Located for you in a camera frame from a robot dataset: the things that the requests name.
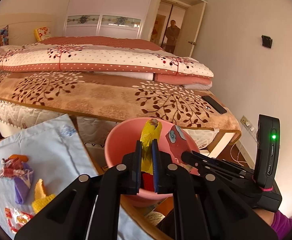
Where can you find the black wall switch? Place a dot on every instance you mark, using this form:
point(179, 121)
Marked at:
point(267, 41)

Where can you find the orange peel behind wrappers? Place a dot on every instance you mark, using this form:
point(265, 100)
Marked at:
point(22, 158)

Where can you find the polka dot folded quilt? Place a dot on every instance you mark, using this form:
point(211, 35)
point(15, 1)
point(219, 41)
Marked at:
point(115, 56)

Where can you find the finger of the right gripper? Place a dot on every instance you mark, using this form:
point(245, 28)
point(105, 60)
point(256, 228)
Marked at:
point(198, 163)

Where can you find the cream bed headboard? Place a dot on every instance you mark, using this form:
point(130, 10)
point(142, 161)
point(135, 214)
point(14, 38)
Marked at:
point(21, 26)

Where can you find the pink patterned wrapper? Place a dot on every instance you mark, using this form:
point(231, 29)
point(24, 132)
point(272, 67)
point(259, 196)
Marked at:
point(179, 141)

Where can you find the purple right sleeve forearm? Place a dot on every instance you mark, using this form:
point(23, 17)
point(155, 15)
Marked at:
point(281, 224)

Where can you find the person in doorway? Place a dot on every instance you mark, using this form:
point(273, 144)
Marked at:
point(172, 34)

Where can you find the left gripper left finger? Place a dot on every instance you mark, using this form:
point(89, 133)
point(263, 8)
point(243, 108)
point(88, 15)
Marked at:
point(135, 169)

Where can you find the red white snack bag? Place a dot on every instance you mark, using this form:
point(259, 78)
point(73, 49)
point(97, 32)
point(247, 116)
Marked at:
point(16, 219)

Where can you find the black tracking camera box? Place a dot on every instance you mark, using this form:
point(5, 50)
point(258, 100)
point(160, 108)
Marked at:
point(268, 142)

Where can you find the open wooden door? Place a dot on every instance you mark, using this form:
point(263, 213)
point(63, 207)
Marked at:
point(190, 30)

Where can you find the crumpled red white wrapper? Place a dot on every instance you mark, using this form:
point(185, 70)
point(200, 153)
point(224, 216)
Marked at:
point(11, 168)

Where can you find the light blue tablecloth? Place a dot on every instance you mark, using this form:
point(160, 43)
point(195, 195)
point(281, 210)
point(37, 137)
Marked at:
point(56, 155)

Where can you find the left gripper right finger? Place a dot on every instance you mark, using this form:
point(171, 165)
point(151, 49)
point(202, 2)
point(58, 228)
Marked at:
point(160, 163)

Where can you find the red foam fruit net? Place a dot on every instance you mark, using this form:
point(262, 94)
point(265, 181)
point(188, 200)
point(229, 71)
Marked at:
point(148, 182)

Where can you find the wall power socket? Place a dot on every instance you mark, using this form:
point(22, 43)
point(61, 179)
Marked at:
point(247, 124)

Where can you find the orange peel piece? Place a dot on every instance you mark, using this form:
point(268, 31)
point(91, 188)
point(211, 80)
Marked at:
point(40, 190)

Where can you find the white wardrobe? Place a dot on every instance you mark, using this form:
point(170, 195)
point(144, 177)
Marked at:
point(114, 18)

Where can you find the yellow red pillow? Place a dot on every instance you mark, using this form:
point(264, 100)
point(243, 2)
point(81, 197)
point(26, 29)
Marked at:
point(42, 33)

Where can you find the brown leaf pattern blanket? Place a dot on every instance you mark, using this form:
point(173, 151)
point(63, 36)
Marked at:
point(113, 98)

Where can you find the right hand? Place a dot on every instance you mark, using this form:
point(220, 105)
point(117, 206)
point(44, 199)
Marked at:
point(265, 215)

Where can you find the black phone on bed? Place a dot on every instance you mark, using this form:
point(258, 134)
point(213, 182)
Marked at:
point(218, 107)

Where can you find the yellow foam fruit net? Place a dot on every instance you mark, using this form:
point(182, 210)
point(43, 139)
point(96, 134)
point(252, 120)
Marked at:
point(151, 130)

